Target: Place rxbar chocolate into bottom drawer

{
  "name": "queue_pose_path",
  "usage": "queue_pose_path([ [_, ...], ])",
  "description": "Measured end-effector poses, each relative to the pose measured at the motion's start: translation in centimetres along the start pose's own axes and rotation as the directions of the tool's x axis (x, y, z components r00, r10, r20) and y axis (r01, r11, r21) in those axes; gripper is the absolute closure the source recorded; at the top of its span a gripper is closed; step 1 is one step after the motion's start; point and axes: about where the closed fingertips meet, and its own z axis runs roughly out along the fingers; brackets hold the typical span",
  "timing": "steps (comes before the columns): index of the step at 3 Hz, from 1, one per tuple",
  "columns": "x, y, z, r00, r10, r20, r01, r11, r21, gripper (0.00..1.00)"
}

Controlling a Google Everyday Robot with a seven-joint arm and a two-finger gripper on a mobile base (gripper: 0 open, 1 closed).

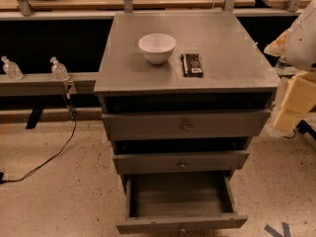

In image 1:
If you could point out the clear water bottle right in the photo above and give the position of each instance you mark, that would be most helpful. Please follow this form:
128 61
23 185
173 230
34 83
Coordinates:
280 65

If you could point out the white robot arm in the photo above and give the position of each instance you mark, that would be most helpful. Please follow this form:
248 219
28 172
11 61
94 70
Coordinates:
296 46

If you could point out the top grey drawer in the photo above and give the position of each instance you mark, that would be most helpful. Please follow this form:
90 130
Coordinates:
181 125

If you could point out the clear bottle far left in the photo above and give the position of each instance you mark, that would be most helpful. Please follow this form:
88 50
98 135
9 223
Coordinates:
11 69

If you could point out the middle grey drawer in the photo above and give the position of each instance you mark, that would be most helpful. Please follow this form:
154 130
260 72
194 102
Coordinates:
180 162

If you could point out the white ceramic bowl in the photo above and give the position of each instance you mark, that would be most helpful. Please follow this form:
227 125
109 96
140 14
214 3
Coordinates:
157 48

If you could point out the clear pump bottle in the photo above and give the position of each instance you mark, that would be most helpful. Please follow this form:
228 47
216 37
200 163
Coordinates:
58 70

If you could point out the grey wooden drawer cabinet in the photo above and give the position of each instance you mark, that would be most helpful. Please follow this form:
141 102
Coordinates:
236 76

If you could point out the bottom grey open drawer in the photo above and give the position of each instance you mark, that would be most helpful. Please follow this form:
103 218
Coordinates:
179 202

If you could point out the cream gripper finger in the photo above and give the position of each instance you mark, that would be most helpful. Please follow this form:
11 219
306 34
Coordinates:
286 120
300 96

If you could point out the black rxbar chocolate bar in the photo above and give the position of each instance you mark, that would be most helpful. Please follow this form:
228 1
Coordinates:
191 65

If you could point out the grey metal rail bench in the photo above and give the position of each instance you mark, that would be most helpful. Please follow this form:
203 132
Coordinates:
44 84

